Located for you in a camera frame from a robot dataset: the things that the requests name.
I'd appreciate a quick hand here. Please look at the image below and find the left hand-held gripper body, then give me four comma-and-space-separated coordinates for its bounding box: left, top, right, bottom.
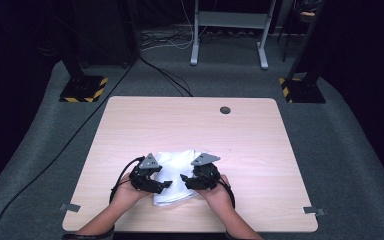
128, 152, 164, 194

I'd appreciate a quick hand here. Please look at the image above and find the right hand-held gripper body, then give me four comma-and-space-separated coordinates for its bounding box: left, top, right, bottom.
189, 152, 222, 192

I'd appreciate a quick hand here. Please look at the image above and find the white button-up shirt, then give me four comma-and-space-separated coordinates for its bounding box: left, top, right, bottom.
152, 149, 212, 208

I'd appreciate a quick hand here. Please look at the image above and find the person's left hand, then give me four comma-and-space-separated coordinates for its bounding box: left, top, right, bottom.
111, 181, 152, 214

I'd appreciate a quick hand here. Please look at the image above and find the person's right hand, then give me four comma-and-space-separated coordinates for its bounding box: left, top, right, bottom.
196, 175, 233, 215

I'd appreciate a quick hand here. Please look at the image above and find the grey tape strip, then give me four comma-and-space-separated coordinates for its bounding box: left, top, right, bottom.
302, 206, 326, 216
59, 203, 82, 213

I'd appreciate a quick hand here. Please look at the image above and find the black stand with striped base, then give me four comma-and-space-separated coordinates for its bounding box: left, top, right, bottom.
59, 0, 109, 104
278, 0, 328, 104

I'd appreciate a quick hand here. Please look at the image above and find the black cabinet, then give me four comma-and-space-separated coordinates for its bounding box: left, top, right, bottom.
74, 0, 140, 67

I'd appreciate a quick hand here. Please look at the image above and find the dark metal rack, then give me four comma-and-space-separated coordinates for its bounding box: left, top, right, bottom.
277, 0, 325, 63

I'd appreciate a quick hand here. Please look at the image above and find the left hand-held gripper black cable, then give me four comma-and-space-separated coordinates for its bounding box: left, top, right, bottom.
61, 155, 146, 240

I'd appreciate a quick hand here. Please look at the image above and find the hand-held gripper black cable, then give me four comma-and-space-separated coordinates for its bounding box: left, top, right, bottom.
61, 155, 146, 240
217, 179, 237, 210

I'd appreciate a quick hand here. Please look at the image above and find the right hand-held gripper black cable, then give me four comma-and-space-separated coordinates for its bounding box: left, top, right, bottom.
217, 179, 237, 210

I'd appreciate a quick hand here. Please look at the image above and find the long black floor cable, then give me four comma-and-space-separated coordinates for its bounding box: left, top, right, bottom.
0, 54, 140, 240

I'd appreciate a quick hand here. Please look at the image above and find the black double floor cable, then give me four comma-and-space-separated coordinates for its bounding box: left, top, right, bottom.
139, 55, 194, 98

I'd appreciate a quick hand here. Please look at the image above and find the tangle of floor cables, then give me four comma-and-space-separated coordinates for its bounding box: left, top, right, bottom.
139, 0, 216, 52

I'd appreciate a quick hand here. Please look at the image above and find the white metal stand frame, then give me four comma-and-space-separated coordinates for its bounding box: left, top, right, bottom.
189, 0, 278, 71

